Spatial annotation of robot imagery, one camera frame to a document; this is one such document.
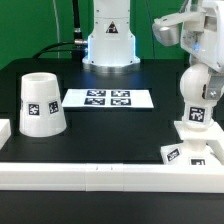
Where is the white lamp bulb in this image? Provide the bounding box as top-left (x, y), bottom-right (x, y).
top-left (180, 64), bottom-right (217, 131)

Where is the white fence rail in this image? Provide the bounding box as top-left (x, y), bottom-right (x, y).
top-left (0, 119), bottom-right (224, 194)

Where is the white thin cable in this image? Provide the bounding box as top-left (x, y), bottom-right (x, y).
top-left (52, 0), bottom-right (62, 59)

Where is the white lamp base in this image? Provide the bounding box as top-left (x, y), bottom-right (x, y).
top-left (160, 121), bottom-right (224, 166)

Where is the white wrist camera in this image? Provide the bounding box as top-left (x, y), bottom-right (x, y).
top-left (152, 11), bottom-right (205, 46)

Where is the white marker sheet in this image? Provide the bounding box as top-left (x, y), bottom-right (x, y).
top-left (62, 89), bottom-right (154, 109)

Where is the white lamp shade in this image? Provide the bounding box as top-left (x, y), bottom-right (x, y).
top-left (19, 72), bottom-right (67, 137)

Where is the black cable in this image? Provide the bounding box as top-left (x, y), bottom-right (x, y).
top-left (32, 0), bottom-right (88, 59)

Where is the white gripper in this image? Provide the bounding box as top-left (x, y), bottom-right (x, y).
top-left (181, 0), bottom-right (224, 100)

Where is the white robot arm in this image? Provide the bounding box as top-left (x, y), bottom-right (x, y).
top-left (83, 0), bottom-right (224, 100)

